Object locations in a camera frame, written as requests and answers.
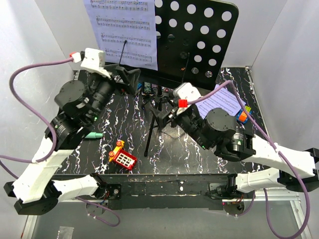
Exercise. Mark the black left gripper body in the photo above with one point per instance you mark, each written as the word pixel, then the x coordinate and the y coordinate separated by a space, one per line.
pixel 102 89

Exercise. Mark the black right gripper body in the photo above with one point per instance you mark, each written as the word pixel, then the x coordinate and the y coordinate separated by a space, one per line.
pixel 189 121

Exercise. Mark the sheet music page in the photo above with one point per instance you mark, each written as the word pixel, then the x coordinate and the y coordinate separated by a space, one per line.
pixel 222 99
pixel 125 30

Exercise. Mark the mint green toy microphone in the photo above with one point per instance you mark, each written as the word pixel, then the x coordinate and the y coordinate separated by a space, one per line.
pixel 94 135

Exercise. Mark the black music stand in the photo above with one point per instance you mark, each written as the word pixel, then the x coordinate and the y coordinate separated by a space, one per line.
pixel 191 47

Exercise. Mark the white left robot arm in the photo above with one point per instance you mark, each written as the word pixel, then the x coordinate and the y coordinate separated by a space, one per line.
pixel 80 105

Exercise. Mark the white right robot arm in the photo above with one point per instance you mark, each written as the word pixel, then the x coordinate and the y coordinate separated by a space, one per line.
pixel 220 131

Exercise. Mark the black poker chip case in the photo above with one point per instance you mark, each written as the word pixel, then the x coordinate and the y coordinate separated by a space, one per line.
pixel 149 90

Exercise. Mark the orange blue toy brick stack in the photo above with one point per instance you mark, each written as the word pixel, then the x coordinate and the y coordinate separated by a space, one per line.
pixel 242 116

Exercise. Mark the red yellow toy brick house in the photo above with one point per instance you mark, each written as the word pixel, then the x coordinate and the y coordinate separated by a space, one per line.
pixel 121 157

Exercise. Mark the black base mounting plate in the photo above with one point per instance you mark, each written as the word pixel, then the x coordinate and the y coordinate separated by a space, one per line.
pixel 161 191

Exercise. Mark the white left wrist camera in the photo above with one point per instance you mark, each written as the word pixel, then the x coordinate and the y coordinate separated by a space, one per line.
pixel 92 60

